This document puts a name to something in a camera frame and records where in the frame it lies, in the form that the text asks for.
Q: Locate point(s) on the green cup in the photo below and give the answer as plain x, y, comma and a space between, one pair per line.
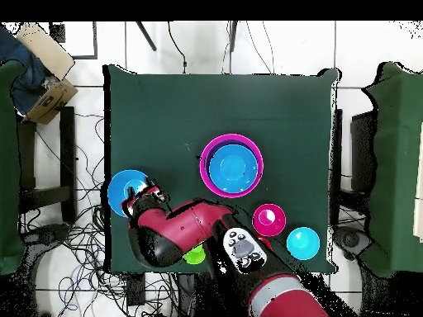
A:
195, 257

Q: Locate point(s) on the small blue bowl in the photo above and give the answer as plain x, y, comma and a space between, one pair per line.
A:
303, 244

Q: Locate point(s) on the medium blue bowl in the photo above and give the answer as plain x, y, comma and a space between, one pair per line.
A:
233, 168
117, 191

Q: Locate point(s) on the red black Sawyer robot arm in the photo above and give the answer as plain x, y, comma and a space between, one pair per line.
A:
185, 224

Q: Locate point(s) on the red cup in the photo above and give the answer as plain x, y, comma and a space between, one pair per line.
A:
266, 242

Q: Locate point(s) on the black box cabinet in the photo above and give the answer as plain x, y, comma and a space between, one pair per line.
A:
362, 148

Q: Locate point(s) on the beige cushion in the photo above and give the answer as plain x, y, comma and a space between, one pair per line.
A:
46, 49

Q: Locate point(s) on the large pink bowl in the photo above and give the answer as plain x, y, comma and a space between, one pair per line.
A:
231, 136

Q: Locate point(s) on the brown cardboard box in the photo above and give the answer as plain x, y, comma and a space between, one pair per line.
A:
49, 102

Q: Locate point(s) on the black floor box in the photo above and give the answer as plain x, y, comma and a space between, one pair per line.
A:
135, 290

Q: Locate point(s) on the dark green tablecloth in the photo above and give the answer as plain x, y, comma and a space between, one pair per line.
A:
158, 105

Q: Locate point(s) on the small crimson bowl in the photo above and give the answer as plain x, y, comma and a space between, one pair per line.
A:
272, 223

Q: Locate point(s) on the dark blue cloth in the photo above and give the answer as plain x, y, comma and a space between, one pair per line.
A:
23, 82

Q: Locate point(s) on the black stand frame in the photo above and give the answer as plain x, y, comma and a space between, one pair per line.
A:
67, 148

